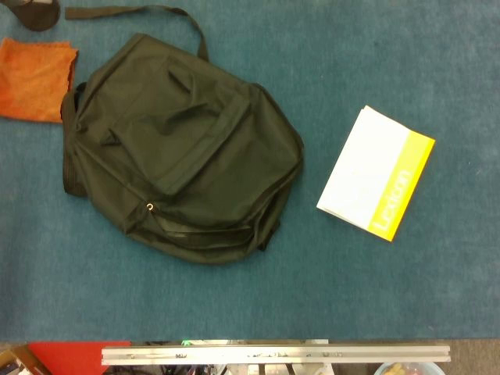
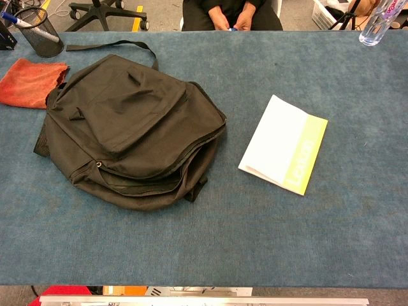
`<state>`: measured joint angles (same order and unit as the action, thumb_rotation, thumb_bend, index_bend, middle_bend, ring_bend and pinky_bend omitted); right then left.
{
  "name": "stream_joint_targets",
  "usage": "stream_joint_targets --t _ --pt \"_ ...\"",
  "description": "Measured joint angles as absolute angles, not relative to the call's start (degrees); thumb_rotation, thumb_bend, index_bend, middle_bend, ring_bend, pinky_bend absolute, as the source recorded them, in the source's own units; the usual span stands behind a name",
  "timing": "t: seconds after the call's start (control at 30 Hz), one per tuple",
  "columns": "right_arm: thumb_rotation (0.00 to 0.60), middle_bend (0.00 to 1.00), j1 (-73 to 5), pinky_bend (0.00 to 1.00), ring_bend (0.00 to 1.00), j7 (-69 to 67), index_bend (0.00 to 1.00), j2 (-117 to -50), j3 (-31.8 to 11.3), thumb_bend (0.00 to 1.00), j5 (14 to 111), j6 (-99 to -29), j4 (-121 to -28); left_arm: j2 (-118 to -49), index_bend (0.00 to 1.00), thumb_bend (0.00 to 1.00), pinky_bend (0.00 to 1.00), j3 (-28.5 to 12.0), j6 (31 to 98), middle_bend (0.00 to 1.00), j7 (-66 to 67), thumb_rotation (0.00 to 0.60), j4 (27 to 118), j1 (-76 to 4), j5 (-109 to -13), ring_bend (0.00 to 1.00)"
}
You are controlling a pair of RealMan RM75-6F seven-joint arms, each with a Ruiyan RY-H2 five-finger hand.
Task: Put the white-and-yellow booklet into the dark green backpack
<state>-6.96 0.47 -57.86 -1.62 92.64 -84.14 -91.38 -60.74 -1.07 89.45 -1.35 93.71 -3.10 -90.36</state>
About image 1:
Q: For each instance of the black fabric backpack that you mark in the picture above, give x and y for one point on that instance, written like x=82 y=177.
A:
x=187 y=156

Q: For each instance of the white and yellow booklet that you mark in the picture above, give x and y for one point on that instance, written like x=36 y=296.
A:
x=371 y=168

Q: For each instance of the light blue round container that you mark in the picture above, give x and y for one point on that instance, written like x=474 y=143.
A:
x=408 y=369

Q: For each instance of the orange microfibre cloth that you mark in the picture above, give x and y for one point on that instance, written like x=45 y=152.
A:
x=33 y=78

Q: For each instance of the red flat board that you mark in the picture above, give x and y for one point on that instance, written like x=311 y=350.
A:
x=74 y=357

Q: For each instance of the black round fabric object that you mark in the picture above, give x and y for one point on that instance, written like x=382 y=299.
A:
x=37 y=15

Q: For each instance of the cardboard box with items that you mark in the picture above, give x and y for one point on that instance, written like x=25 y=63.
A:
x=15 y=361

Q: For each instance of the aluminium extrusion rail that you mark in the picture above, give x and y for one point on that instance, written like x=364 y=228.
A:
x=273 y=354

